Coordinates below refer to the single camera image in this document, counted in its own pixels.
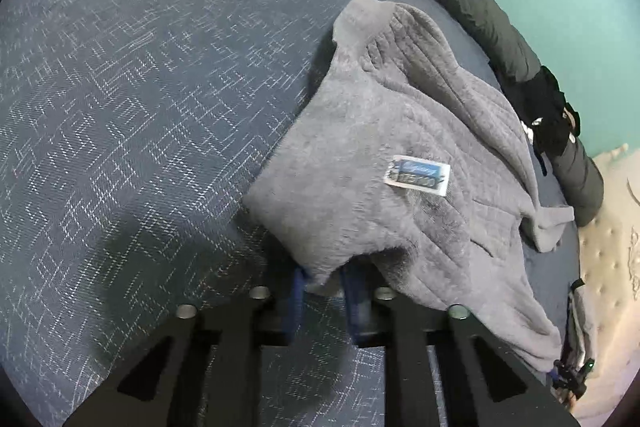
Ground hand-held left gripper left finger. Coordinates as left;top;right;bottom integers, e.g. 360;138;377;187
62;267;307;427

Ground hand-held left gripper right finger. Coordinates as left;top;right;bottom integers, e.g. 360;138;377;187
342;264;581;427

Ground grey fleece pants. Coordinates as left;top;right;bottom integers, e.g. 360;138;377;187
242;0;576;373

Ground pile of black clothes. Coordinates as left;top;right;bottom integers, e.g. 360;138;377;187
520;66;582;175

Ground folded light grey garment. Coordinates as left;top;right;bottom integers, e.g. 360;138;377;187
567;279;601;365

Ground cream tufted headboard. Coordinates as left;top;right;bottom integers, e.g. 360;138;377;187
565;142;640;423

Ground blue patterned bed cover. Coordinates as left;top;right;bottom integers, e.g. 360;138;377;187
0;0;586;427

